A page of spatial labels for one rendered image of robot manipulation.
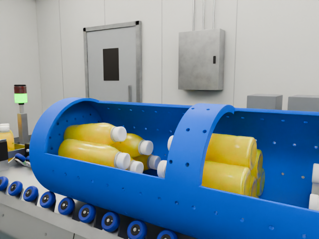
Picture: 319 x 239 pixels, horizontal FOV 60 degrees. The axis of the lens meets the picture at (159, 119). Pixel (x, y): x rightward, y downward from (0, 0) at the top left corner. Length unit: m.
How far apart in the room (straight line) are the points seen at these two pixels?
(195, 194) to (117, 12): 4.67
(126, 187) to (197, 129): 0.18
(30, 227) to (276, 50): 3.46
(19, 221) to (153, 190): 0.51
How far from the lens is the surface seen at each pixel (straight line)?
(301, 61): 3.82
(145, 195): 0.54
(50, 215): 0.83
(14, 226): 0.95
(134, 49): 4.67
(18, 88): 1.69
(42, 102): 6.48
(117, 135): 0.71
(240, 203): 0.46
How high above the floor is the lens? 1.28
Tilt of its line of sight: 8 degrees down
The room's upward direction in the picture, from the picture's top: straight up
